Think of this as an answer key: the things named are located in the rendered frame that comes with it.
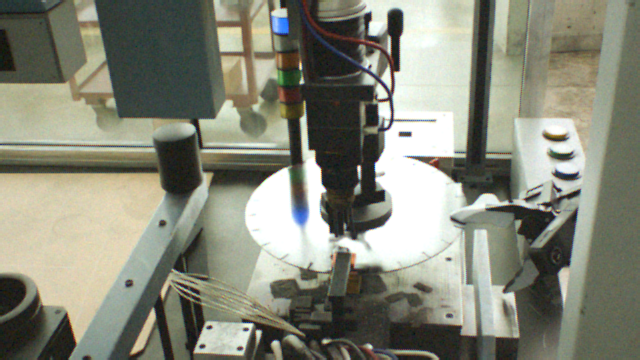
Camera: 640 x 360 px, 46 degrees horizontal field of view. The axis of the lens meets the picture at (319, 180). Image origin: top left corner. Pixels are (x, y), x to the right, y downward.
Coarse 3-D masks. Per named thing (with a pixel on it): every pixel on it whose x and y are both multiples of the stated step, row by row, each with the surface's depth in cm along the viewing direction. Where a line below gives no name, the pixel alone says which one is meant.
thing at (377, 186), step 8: (360, 168) 101; (368, 168) 100; (360, 176) 102; (368, 176) 101; (360, 184) 104; (368, 184) 101; (376, 184) 103; (360, 192) 102; (368, 192) 102; (376, 192) 102; (384, 192) 102; (360, 200) 102; (368, 200) 102; (376, 200) 103; (384, 200) 103; (328, 208) 101; (328, 216) 103; (344, 216) 104; (344, 232) 104
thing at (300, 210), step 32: (384, 160) 125; (256, 192) 118; (288, 192) 118; (320, 192) 117; (416, 192) 116; (448, 192) 115; (256, 224) 110; (288, 224) 110; (320, 224) 109; (384, 224) 109; (416, 224) 108; (448, 224) 108; (288, 256) 103; (320, 256) 103; (384, 256) 102; (416, 256) 102
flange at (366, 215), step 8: (320, 200) 113; (392, 200) 112; (320, 208) 112; (352, 208) 110; (360, 208) 110; (368, 208) 110; (376, 208) 110; (384, 208) 110; (360, 216) 109; (368, 216) 109; (376, 216) 109; (384, 216) 110; (360, 224) 108; (368, 224) 109
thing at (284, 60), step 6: (276, 54) 130; (282, 54) 129; (288, 54) 129; (294, 54) 129; (276, 60) 131; (282, 60) 130; (288, 60) 130; (294, 60) 130; (300, 60) 131; (276, 66) 131; (282, 66) 130; (288, 66) 130; (294, 66) 130
